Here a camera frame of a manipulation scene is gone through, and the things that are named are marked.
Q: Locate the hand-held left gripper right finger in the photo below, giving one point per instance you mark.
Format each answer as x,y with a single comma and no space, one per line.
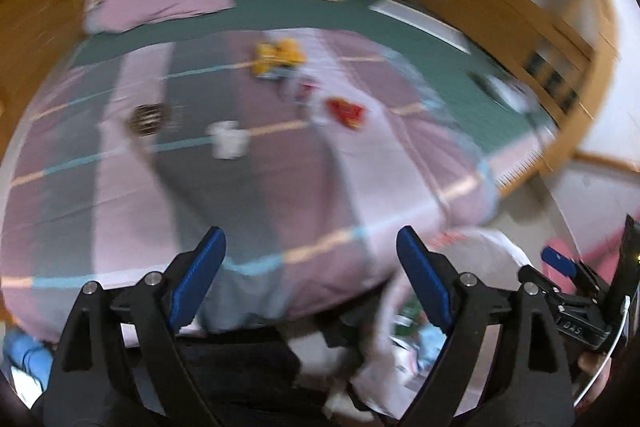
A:
425,277

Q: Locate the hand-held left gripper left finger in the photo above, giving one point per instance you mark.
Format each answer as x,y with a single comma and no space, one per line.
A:
200,277

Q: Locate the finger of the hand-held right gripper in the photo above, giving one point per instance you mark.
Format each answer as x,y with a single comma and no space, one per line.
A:
557,259

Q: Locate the white plastic bag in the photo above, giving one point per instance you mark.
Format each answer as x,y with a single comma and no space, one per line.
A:
480,252

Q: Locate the person's right hand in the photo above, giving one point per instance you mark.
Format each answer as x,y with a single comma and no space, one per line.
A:
595,372

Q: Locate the pink floor mat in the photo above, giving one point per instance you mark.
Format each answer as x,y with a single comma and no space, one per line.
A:
595,252

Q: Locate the pink grey striped blanket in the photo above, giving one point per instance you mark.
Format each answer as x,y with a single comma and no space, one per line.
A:
300,187

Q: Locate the white crumpled tissue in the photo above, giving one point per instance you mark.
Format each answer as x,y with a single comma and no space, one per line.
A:
229,141

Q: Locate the white and dark object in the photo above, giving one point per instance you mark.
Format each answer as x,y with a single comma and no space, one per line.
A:
510,92

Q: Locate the red wrapper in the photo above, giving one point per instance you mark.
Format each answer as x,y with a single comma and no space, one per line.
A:
346,113

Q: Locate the light blue fabric item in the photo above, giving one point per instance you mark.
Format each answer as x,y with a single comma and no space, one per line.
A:
27,354

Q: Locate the yellow crumpled wrapper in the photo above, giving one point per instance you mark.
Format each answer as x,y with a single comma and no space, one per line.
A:
277,57

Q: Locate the white flat board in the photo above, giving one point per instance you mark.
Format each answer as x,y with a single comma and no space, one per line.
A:
420,24

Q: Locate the green bed sheet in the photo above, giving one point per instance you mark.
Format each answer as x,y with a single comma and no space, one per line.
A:
350,14

